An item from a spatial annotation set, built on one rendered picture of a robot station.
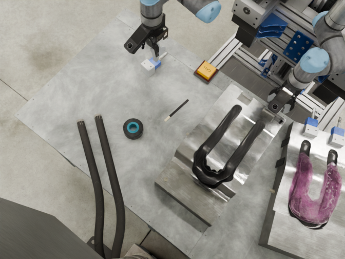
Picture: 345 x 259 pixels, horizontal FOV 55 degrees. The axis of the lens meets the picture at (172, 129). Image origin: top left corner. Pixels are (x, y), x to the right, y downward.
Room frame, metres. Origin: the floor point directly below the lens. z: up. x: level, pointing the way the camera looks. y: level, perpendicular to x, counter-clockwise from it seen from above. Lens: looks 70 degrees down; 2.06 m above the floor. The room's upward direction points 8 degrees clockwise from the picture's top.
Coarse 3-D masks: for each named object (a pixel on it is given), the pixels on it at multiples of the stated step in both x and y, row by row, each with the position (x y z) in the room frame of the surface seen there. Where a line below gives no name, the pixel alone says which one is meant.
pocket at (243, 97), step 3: (240, 96) 0.63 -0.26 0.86; (243, 96) 0.63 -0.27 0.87; (246, 96) 0.62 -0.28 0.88; (240, 99) 0.61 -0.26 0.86; (243, 99) 0.61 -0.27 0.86; (246, 99) 0.62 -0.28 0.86; (249, 99) 0.61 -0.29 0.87; (252, 99) 0.61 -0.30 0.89; (243, 102) 0.60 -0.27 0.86; (246, 102) 0.60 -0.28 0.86; (249, 102) 0.60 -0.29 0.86
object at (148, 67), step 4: (164, 56) 0.79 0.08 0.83; (148, 60) 0.75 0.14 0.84; (152, 60) 0.75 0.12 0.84; (144, 64) 0.72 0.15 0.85; (148, 64) 0.72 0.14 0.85; (152, 64) 0.73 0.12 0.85; (156, 64) 0.74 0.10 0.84; (160, 64) 0.75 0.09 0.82; (144, 68) 0.71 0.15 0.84; (148, 68) 0.70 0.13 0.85; (152, 68) 0.71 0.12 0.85; (156, 68) 0.73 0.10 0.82; (144, 72) 0.71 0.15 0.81; (148, 72) 0.69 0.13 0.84; (152, 72) 0.71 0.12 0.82; (148, 76) 0.69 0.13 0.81
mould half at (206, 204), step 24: (216, 120) 0.50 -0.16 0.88; (240, 120) 0.51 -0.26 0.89; (264, 120) 0.52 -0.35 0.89; (192, 144) 0.37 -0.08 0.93; (216, 144) 0.39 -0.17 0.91; (264, 144) 0.43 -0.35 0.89; (168, 168) 0.29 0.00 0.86; (216, 168) 0.30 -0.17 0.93; (240, 168) 0.31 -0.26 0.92; (168, 192) 0.20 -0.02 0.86; (192, 192) 0.21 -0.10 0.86; (216, 192) 0.23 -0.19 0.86; (216, 216) 0.14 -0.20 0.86
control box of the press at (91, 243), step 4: (92, 236) 0.03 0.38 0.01; (88, 240) 0.00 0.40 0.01; (92, 240) 0.01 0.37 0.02; (88, 244) -0.01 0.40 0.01; (92, 244) -0.01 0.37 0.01; (104, 244) 0.00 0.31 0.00; (92, 248) -0.03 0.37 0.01; (104, 248) -0.03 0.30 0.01; (108, 248) -0.02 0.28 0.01; (104, 252) -0.05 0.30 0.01; (108, 252) -0.04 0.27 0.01; (108, 256) -0.07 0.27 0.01
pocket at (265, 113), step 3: (264, 108) 0.58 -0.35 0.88; (264, 111) 0.57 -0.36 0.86; (267, 111) 0.57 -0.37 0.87; (261, 114) 0.56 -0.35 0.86; (264, 114) 0.56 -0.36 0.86; (267, 114) 0.56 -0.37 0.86; (270, 114) 0.56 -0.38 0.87; (273, 114) 0.56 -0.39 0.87; (264, 117) 0.55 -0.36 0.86; (267, 117) 0.55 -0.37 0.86; (270, 117) 0.55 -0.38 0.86; (273, 117) 0.55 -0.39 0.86; (270, 120) 0.54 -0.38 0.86
